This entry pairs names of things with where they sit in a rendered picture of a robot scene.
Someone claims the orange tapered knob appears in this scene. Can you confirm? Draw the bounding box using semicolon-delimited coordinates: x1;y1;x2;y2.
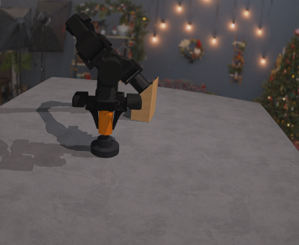
99;111;113;135

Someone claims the dark grey round pedestal with shaft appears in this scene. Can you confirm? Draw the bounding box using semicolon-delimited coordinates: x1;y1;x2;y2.
91;135;119;158

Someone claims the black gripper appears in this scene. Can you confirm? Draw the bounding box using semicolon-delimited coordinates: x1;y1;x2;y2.
72;91;142;130

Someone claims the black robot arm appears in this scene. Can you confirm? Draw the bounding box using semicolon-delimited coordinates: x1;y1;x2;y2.
65;12;153;112

